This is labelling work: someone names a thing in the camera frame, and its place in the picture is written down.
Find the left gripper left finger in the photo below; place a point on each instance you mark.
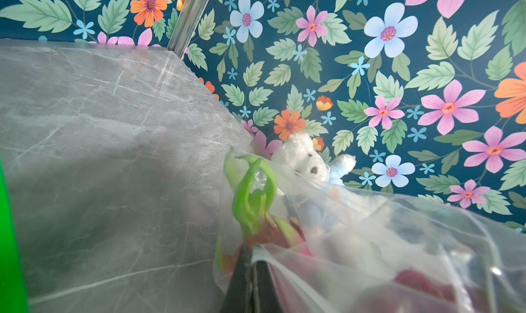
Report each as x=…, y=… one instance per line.
x=238, y=298

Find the clear zip-top bag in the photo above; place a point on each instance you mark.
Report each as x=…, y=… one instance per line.
x=370, y=247

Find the white teddy bear blue shirt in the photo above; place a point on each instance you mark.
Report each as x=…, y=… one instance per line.
x=318, y=204

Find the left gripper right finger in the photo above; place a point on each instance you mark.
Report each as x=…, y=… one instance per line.
x=264, y=295

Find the pink dragon fruit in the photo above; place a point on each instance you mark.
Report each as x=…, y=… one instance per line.
x=254, y=206

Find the green plastic basket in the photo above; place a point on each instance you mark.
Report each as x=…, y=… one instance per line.
x=13, y=291

